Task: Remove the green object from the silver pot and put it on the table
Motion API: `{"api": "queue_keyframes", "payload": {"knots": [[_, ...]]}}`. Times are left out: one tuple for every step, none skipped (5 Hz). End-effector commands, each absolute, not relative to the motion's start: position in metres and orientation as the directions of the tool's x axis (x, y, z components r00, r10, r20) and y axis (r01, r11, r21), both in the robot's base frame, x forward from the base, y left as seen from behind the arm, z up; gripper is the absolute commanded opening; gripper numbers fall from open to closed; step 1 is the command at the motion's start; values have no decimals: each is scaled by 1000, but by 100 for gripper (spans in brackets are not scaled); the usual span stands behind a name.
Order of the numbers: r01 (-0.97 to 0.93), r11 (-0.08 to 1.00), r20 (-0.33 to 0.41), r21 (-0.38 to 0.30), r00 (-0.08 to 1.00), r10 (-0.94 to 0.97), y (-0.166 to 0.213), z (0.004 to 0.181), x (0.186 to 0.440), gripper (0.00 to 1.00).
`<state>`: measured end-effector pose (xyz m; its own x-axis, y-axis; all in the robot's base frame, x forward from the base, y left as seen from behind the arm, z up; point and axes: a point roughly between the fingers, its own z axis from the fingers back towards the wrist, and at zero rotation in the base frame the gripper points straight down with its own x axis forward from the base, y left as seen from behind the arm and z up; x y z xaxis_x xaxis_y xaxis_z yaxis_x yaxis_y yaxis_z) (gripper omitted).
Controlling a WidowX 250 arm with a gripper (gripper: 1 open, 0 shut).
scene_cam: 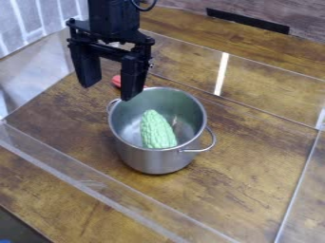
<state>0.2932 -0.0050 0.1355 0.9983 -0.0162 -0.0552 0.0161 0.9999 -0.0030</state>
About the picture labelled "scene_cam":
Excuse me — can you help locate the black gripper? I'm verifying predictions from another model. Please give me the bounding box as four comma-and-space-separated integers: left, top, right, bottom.
65, 0, 155, 101

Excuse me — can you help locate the green bumpy toy gourd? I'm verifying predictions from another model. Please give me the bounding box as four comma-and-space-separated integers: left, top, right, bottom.
139, 109, 177, 149

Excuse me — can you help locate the silver metal pot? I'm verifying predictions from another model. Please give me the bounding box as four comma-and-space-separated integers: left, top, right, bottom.
106, 87, 211, 175

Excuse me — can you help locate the red handled utensil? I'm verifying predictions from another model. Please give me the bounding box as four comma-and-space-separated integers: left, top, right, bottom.
110, 75, 148, 89

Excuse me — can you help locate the black cable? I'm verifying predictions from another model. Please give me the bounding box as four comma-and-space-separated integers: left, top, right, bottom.
129, 0, 159, 12

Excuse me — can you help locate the black strip on wall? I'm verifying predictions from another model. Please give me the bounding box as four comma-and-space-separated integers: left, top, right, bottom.
205, 8, 288, 35

